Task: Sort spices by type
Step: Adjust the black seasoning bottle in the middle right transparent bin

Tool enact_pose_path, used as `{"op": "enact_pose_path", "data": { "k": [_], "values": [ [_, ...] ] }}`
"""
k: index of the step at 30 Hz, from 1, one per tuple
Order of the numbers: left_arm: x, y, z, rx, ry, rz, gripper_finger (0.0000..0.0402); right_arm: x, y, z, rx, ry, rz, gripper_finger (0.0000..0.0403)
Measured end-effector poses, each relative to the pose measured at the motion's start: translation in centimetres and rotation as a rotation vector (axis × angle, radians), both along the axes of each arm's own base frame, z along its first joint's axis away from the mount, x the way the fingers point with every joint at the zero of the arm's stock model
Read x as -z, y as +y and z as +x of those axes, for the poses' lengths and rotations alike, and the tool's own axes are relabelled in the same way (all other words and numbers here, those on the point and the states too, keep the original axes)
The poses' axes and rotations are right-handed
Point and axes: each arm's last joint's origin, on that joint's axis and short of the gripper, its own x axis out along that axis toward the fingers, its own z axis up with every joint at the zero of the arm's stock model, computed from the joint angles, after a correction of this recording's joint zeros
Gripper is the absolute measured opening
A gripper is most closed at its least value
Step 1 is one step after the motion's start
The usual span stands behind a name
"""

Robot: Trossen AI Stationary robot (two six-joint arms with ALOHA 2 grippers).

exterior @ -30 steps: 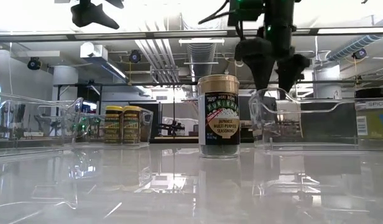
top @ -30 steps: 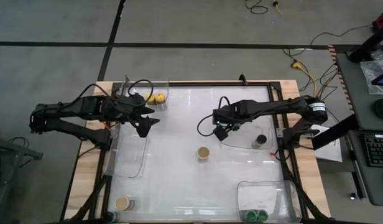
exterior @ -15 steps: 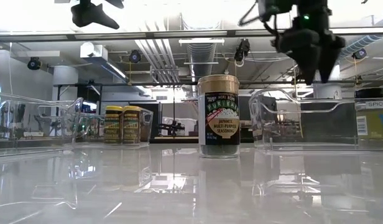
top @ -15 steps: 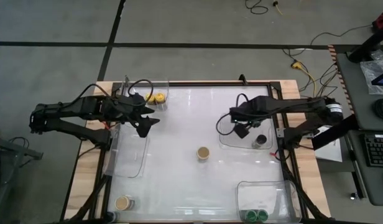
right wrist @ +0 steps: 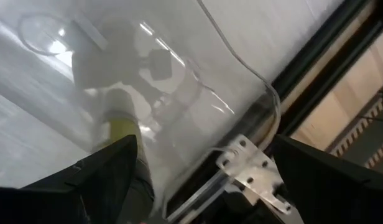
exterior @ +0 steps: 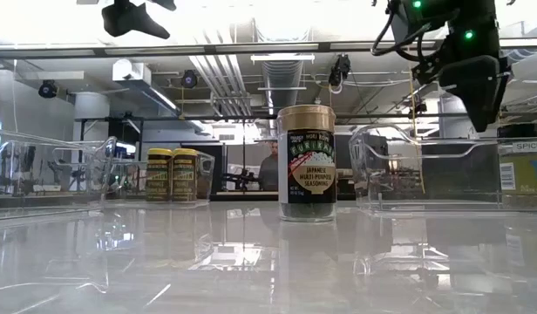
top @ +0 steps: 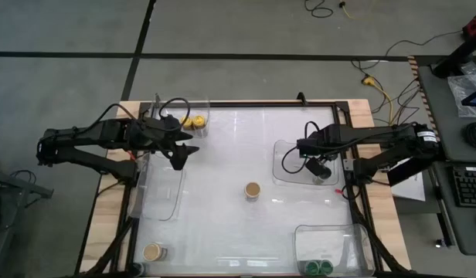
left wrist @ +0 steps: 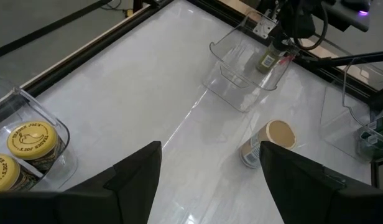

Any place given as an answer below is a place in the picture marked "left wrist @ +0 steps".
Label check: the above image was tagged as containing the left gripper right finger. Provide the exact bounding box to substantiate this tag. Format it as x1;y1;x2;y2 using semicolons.
259;140;347;224

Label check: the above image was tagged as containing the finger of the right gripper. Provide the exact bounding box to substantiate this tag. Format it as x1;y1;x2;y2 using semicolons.
270;30;292;53

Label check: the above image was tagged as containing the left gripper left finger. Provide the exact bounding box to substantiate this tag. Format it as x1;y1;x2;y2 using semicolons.
58;140;163;224

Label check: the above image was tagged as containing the black lid spices jar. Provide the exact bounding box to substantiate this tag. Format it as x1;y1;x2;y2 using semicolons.
256;42;285;75

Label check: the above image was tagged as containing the tan lid seasoning jar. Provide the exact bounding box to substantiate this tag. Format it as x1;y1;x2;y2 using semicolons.
239;119;297;169

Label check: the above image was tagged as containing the yellow lid spice jar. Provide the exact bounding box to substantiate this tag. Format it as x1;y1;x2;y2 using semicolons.
7;120;67;174
0;153;40;191

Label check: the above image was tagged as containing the clear plastic bin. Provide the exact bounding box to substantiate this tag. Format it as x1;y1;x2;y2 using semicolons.
203;8;300;113
318;57;383;164
0;76;79;192

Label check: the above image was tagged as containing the small metal bracket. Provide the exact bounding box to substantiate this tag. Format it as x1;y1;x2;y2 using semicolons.
252;15;278;40

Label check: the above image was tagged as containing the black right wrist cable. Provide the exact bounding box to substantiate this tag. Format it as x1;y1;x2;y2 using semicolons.
298;4;329;51

